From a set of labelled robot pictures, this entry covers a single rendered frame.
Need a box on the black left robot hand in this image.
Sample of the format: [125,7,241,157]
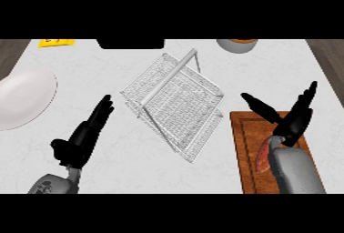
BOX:
[51,94,116,170]

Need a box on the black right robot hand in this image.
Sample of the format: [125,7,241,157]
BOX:
[240,80,321,148]

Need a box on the orange-red sweet potato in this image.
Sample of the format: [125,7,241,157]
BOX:
[255,139,274,175]

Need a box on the brown wooden cutting board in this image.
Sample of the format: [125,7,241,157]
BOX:
[230,110,328,195]

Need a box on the white plate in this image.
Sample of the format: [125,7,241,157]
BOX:
[0,69,60,132]

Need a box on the grey bowl with brown contents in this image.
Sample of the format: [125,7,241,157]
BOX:
[216,38,261,55]

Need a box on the yellow packet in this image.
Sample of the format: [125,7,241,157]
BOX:
[38,38,77,49]

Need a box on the black appliance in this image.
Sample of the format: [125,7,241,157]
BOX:
[98,38,168,50]

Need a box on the white wire tiered basket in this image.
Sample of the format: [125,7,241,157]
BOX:
[119,48,227,164]

